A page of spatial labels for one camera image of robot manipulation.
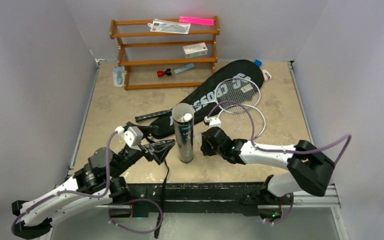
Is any white feather shuttlecock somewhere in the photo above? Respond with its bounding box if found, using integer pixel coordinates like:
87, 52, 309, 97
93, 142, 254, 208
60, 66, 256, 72
178, 113, 193, 123

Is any black shuttlecock tube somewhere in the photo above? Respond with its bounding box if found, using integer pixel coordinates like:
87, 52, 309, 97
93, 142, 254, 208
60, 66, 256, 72
171, 103, 194, 164

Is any white badminton racket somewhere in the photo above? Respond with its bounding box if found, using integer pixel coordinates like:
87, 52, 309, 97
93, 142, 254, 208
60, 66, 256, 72
134, 78, 262, 123
211, 104, 266, 140

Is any black racket bag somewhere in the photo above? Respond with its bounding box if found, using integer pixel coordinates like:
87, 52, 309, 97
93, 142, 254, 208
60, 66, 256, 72
148, 59, 265, 140

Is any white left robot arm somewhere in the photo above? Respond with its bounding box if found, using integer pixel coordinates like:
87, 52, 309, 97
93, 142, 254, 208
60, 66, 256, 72
11, 139, 175, 240

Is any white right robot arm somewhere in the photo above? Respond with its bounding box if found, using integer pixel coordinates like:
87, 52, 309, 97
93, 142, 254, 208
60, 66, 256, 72
200, 127, 336, 204

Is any red black stamp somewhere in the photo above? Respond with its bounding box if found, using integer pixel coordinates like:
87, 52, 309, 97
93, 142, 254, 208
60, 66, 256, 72
156, 68, 172, 78

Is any light blue tube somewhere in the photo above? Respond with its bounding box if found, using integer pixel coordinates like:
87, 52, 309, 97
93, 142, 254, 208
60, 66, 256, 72
173, 63, 195, 74

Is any pink white small object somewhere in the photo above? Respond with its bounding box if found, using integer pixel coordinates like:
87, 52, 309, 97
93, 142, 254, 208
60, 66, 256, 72
261, 69, 273, 81

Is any blue white packaged item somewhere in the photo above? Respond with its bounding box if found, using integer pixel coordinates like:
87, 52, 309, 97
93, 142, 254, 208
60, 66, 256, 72
112, 66, 125, 88

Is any blue small object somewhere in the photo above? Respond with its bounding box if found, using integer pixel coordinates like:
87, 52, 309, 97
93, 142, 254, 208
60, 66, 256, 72
254, 59, 263, 68

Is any white red small box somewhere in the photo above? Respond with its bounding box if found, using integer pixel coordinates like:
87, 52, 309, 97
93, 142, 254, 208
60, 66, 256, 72
182, 42, 208, 59

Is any pink ruler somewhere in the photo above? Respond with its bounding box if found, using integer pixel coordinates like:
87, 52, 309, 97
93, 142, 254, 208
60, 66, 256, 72
178, 16, 215, 26

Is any wooden shelf rack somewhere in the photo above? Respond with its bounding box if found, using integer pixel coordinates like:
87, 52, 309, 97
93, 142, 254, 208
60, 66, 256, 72
109, 16, 220, 90

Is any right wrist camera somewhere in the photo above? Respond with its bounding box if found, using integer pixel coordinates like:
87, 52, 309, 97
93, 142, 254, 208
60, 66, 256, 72
203, 116, 222, 128

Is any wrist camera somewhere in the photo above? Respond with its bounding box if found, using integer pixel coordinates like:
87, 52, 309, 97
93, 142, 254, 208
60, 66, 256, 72
115, 122, 144, 150
203, 116, 222, 128

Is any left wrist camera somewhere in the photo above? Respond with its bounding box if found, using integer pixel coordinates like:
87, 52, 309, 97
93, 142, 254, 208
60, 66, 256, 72
115, 122, 144, 150

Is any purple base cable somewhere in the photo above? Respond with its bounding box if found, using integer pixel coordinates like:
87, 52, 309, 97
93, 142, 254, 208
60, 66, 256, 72
107, 198, 164, 235

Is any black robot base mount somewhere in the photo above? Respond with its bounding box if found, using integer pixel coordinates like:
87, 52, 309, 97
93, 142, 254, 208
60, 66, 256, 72
109, 177, 292, 220

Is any aluminium frame rail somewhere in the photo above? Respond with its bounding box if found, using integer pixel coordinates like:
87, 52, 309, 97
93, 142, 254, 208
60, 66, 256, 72
291, 184, 341, 209

